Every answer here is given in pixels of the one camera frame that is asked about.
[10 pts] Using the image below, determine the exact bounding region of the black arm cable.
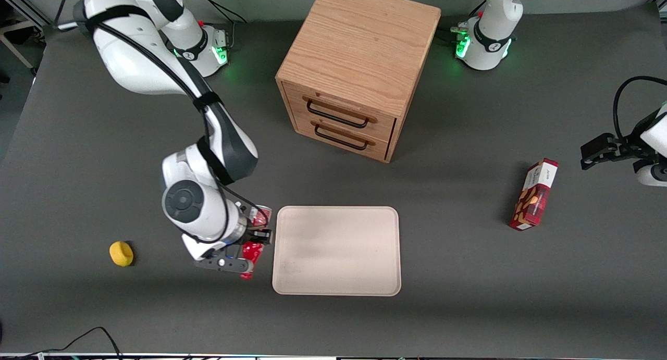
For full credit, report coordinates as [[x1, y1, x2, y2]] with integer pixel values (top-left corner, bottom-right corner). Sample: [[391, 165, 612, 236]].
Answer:
[[78, 6, 271, 235], [613, 76, 667, 140]]

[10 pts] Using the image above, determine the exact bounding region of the black drawer handle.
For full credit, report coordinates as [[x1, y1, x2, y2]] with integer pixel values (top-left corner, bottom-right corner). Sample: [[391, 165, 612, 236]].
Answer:
[[306, 100, 369, 129], [314, 123, 369, 152]]

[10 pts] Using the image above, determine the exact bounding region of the aluminium frame rail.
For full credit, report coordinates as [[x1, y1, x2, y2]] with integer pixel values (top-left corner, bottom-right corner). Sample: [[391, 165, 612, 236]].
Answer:
[[0, 0, 50, 30]]

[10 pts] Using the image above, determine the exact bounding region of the wooden drawer front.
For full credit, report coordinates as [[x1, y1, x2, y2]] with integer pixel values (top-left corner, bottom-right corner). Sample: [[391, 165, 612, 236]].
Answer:
[[292, 113, 393, 162], [282, 82, 398, 143]]

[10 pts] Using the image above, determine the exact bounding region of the beige rectangular tray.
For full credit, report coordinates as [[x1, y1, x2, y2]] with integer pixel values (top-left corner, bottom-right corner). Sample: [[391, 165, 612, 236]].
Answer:
[[271, 206, 402, 297]]

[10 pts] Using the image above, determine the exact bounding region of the red tartan shortbread box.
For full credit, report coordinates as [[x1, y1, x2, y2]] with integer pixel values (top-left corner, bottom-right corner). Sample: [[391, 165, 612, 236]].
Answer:
[[509, 158, 559, 231]]

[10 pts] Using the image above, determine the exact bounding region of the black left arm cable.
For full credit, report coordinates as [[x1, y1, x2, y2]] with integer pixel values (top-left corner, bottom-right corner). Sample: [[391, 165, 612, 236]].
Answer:
[[613, 76, 667, 140]]

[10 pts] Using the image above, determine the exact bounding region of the red coke bottle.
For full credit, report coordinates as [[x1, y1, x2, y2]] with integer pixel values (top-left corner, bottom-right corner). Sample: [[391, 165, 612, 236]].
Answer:
[[240, 206, 273, 281]]

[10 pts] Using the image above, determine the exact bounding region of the thin black floor cable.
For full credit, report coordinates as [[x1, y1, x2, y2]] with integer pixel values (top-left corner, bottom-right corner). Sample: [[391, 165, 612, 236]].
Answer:
[[21, 326, 123, 360]]

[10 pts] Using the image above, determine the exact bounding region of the black base cable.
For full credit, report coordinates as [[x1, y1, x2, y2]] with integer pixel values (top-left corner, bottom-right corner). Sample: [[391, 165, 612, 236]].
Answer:
[[437, 1, 488, 44], [197, 0, 249, 25]]

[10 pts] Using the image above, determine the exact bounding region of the wooden drawer cabinet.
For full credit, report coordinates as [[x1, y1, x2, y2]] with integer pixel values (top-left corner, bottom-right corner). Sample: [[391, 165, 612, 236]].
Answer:
[[275, 0, 442, 164]]

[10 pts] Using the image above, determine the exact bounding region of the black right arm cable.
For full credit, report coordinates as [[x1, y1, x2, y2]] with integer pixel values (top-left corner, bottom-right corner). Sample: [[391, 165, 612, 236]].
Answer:
[[78, 6, 271, 235]]

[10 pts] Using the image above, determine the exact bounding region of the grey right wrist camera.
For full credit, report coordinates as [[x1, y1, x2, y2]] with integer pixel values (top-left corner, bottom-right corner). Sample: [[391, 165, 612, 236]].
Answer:
[[194, 256, 255, 275]]

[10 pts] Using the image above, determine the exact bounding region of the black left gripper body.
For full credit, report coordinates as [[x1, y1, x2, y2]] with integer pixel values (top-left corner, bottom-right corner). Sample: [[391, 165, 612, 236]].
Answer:
[[622, 115, 667, 166]]

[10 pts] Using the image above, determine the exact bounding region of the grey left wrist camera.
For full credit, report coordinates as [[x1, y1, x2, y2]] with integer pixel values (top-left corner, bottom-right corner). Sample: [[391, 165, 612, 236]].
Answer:
[[633, 159, 667, 188]]

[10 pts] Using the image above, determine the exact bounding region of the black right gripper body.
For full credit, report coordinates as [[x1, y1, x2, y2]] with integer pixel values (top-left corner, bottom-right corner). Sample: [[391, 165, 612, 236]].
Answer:
[[211, 227, 262, 262]]

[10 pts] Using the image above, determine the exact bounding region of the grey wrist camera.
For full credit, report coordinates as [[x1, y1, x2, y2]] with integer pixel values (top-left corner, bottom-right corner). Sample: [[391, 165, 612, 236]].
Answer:
[[194, 256, 255, 275], [633, 159, 667, 188]]

